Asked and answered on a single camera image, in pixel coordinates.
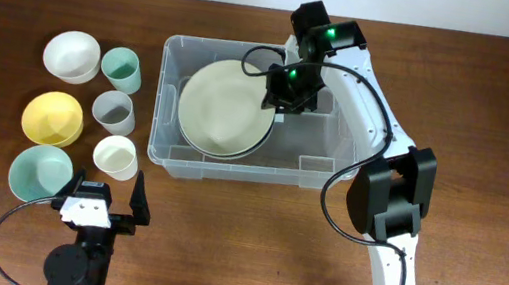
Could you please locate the white small bowl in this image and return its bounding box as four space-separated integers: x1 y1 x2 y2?
42 31 101 85

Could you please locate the clear plastic storage bin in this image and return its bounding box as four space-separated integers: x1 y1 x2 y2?
147 35 357 189

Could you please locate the dark blue large bowl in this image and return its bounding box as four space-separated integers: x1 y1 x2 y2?
180 113 273 160

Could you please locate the cream white cup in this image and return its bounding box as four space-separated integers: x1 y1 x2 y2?
92 135 139 181

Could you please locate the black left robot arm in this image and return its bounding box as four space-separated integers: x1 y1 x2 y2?
43 169 151 285

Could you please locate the yellow small bowl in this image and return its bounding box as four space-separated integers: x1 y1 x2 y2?
21 91 84 148

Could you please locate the grey cup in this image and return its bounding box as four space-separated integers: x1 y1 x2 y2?
91 90 136 136

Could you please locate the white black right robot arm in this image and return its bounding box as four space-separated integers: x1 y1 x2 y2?
264 1 438 285

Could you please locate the mint green small bowl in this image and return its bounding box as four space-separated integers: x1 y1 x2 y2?
8 145 73 202

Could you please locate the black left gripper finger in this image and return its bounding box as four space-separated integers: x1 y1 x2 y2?
129 170 151 226
58 167 86 198

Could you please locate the beige large bowl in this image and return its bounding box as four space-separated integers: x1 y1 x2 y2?
178 59 275 159
181 133 270 161

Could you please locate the mint green cup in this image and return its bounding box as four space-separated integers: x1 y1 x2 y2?
101 47 142 95

